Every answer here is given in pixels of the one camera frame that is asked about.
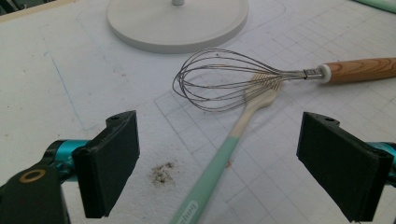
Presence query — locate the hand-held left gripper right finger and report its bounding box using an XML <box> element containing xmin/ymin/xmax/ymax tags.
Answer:
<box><xmin>296</xmin><ymin>111</ymin><xmax>395</xmax><ymax>222</ymax></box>

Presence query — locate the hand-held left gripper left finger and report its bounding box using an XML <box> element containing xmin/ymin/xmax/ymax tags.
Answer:
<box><xmin>72</xmin><ymin>110</ymin><xmax>140</xmax><ymax>218</ymax></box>

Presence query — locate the wire whisk with wooden handle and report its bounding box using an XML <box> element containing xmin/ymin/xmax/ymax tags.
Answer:
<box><xmin>172</xmin><ymin>47</ymin><xmax>396</xmax><ymax>113</ymax></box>

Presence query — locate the cream silicone brush green handle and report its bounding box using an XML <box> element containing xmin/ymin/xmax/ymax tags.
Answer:
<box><xmin>169</xmin><ymin>73</ymin><xmax>284</xmax><ymax>224</ymax></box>

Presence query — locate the white plate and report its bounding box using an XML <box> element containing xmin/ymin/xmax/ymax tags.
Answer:
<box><xmin>106</xmin><ymin>0</ymin><xmax>250</xmax><ymax>54</ymax></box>

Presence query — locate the teal-handled wooden spoon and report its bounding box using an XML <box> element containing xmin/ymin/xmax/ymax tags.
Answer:
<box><xmin>351</xmin><ymin>0</ymin><xmax>396</xmax><ymax>15</ymax></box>

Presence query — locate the small pile of crumbs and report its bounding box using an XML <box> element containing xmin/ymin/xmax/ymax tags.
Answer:
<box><xmin>149</xmin><ymin>161</ymin><xmax>179</xmax><ymax>187</ymax></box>

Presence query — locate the white gridded mat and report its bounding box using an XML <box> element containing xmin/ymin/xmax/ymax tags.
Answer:
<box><xmin>0</xmin><ymin>0</ymin><xmax>396</xmax><ymax>224</ymax></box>

